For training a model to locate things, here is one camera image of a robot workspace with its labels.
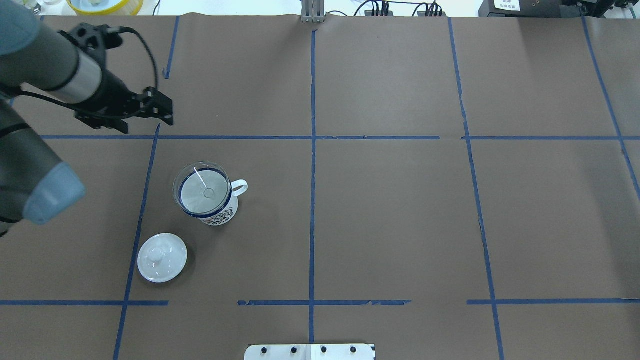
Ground white enamel mug blue rim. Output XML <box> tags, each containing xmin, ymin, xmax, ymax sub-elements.
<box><xmin>175</xmin><ymin>168</ymin><xmax>249</xmax><ymax>227</ymax></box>

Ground aluminium frame post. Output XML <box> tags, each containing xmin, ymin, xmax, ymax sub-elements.
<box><xmin>300</xmin><ymin>0</ymin><xmax>326</xmax><ymax>24</ymax></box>

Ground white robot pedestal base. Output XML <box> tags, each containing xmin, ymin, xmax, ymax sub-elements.
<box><xmin>244</xmin><ymin>343</ymin><xmax>377</xmax><ymax>360</ymax></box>

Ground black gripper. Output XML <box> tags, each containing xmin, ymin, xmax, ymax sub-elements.
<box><xmin>75</xmin><ymin>75</ymin><xmax>174</xmax><ymax>135</ymax></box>

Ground white ceramic lid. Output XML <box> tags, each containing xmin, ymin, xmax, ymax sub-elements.
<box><xmin>136</xmin><ymin>233</ymin><xmax>188</xmax><ymax>284</ymax></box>

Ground yellow tape roll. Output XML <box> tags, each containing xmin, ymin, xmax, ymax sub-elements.
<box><xmin>66</xmin><ymin>0</ymin><xmax>144</xmax><ymax>16</ymax></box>

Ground blue tape grid lines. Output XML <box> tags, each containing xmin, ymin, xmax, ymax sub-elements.
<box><xmin>1</xmin><ymin>13</ymin><xmax>639</xmax><ymax>360</ymax></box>

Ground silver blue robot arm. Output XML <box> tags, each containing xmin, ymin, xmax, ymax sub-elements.
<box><xmin>0</xmin><ymin>0</ymin><xmax>174</xmax><ymax>236</ymax></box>

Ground black computer box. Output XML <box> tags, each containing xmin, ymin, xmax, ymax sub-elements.
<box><xmin>477</xmin><ymin>0</ymin><xmax>562</xmax><ymax>19</ymax></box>

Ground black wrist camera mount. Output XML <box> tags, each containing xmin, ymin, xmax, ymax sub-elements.
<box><xmin>57</xmin><ymin>23</ymin><xmax>124</xmax><ymax>54</ymax></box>

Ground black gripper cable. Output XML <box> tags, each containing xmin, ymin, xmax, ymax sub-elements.
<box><xmin>20</xmin><ymin>27</ymin><xmax>160</xmax><ymax>119</ymax></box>

